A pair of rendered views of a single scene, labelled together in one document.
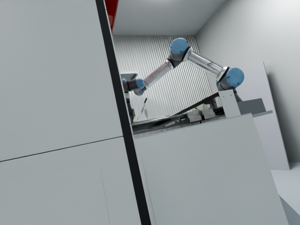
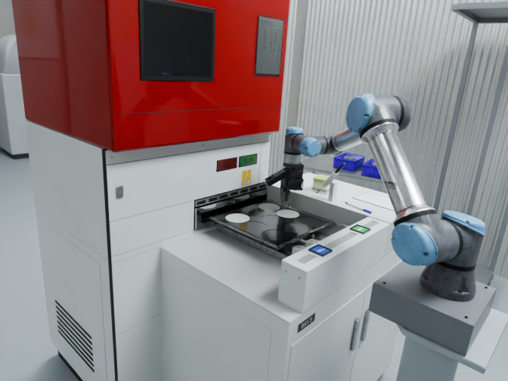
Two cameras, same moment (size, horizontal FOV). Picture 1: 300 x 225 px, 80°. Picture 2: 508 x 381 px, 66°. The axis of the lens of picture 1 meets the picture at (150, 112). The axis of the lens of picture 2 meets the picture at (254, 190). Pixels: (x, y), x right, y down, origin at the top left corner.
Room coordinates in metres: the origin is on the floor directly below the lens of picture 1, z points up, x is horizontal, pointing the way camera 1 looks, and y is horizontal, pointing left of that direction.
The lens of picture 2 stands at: (0.29, -1.24, 1.51)
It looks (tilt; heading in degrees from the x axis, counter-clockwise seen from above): 18 degrees down; 62
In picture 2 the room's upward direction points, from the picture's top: 4 degrees clockwise
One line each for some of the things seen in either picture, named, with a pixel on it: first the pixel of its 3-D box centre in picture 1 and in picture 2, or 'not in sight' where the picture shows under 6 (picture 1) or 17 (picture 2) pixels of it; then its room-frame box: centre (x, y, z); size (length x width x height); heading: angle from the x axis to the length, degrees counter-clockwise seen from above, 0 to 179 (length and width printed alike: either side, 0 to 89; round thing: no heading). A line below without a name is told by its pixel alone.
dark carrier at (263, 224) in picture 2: (142, 126); (271, 220); (1.07, 0.06, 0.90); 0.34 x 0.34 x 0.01; 21
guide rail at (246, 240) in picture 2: (161, 131); (262, 246); (0.98, -0.04, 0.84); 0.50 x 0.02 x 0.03; 111
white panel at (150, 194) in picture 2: (103, 103); (201, 187); (0.81, 0.20, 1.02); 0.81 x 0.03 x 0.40; 21
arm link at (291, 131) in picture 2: (122, 87); (293, 140); (1.20, 0.15, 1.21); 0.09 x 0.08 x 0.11; 88
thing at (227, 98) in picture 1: (198, 115); (339, 258); (1.14, -0.30, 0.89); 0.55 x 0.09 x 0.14; 21
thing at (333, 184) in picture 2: (143, 112); (329, 185); (1.34, 0.05, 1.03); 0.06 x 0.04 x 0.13; 111
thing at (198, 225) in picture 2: not in sight; (233, 207); (0.98, 0.25, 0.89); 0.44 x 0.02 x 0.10; 21
